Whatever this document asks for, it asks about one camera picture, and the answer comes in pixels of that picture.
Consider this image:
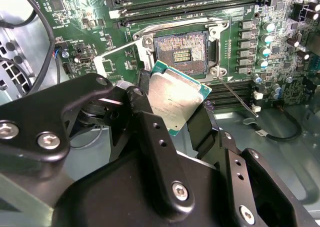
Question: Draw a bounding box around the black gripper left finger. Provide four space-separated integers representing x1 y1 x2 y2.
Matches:
0 68 197 215

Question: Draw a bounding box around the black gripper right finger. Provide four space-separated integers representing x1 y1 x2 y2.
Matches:
187 103 317 227

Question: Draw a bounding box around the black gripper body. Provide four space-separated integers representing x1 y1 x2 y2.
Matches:
53 148 236 227

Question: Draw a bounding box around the silver topped CPU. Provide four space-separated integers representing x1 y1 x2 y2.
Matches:
147 59 213 138

